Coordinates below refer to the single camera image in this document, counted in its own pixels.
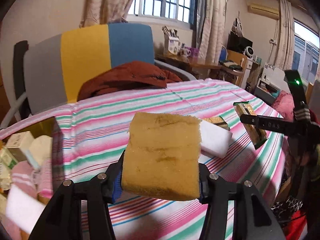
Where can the snack bar green wrapper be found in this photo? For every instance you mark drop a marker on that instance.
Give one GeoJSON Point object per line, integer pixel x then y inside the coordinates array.
{"type": "Point", "coordinates": [246, 114]}

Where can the pink striped towel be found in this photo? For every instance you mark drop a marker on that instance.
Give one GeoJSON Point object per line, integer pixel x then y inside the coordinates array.
{"type": "Point", "coordinates": [21, 177]}

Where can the beige carton box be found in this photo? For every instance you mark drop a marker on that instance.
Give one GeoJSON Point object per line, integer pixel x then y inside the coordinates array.
{"type": "Point", "coordinates": [18, 145]}

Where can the yellow sponge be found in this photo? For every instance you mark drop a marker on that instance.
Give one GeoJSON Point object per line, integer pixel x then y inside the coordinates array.
{"type": "Point", "coordinates": [161, 157]}

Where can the green striped small carton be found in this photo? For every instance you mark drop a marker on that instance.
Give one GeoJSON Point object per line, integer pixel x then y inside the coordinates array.
{"type": "Point", "coordinates": [7, 158]}

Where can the pink bedding pile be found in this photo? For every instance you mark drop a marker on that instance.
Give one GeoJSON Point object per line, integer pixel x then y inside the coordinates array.
{"type": "Point", "coordinates": [284, 105]}

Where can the white foam block near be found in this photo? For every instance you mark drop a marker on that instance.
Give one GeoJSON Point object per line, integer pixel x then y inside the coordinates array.
{"type": "Point", "coordinates": [23, 209]}

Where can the white foam block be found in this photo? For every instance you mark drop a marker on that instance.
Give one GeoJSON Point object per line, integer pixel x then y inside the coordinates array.
{"type": "Point", "coordinates": [215, 139]}
{"type": "Point", "coordinates": [23, 209]}

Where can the white low shelf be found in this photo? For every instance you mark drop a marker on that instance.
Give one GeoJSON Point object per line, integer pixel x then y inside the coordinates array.
{"type": "Point", "coordinates": [270, 84]}

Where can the side window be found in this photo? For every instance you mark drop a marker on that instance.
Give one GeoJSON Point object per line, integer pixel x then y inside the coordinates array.
{"type": "Point", "coordinates": [306, 52]}

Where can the storage box of tidied items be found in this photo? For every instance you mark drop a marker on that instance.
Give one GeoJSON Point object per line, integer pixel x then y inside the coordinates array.
{"type": "Point", "coordinates": [42, 177]}

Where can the striped pink green tablecloth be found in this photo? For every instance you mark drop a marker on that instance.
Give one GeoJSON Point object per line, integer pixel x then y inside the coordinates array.
{"type": "Point", "coordinates": [97, 130]}

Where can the white foam block far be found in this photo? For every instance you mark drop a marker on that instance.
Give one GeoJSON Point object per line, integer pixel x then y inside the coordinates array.
{"type": "Point", "coordinates": [215, 139]}

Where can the wooden chair with clothes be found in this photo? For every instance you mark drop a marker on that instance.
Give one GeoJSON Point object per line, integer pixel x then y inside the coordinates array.
{"type": "Point", "coordinates": [233, 63]}

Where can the small white fan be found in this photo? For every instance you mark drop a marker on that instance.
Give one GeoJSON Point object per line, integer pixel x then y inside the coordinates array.
{"type": "Point", "coordinates": [249, 52]}

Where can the black monitor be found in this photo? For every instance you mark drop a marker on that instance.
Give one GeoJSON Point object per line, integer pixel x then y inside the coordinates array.
{"type": "Point", "coordinates": [238, 44]}

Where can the purple box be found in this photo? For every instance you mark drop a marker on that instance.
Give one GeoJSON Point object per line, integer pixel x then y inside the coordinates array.
{"type": "Point", "coordinates": [192, 52]}

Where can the white patterned mug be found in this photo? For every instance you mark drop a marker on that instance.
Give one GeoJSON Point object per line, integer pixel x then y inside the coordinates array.
{"type": "Point", "coordinates": [185, 52]}

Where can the wooden side table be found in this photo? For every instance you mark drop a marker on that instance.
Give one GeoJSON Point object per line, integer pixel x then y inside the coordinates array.
{"type": "Point", "coordinates": [198, 67]}

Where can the grey yellow blue chair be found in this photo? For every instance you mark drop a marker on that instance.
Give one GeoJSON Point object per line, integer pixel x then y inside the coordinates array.
{"type": "Point", "coordinates": [51, 73]}

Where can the rust red jacket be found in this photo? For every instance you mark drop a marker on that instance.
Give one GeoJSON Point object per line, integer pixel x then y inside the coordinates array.
{"type": "Point", "coordinates": [128, 76]}

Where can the white box with papers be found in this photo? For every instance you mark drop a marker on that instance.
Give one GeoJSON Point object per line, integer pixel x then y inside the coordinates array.
{"type": "Point", "coordinates": [171, 41]}

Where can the right floral curtain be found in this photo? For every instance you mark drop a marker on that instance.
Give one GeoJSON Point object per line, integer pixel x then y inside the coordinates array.
{"type": "Point", "coordinates": [210, 24]}

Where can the floral curtain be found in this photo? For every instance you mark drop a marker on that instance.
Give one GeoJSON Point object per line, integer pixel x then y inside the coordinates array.
{"type": "Point", "coordinates": [210, 24]}
{"type": "Point", "coordinates": [97, 12]}

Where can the barred window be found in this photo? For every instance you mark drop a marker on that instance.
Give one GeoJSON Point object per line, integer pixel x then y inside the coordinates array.
{"type": "Point", "coordinates": [182, 11]}

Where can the left floral curtain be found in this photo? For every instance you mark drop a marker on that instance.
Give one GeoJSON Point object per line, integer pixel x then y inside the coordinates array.
{"type": "Point", "coordinates": [97, 12]}

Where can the wall air conditioner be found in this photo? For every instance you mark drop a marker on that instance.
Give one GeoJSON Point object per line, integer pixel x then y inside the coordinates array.
{"type": "Point", "coordinates": [265, 11]}

